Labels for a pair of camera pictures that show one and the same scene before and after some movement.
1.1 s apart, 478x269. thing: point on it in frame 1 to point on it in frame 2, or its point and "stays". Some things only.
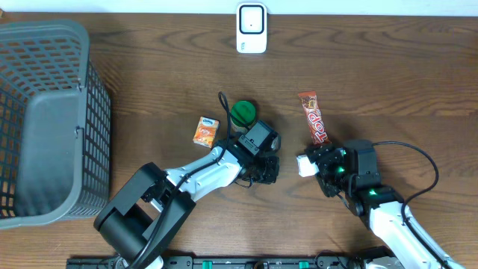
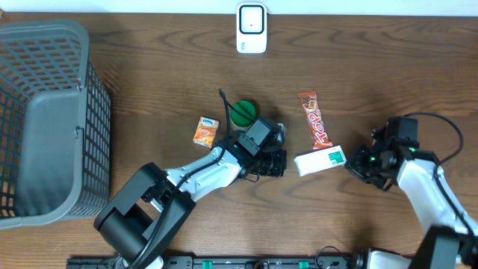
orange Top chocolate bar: [311, 106] stays
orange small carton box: [206, 131] stays
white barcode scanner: [251, 28] stays
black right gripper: [325, 156] to [355, 164]
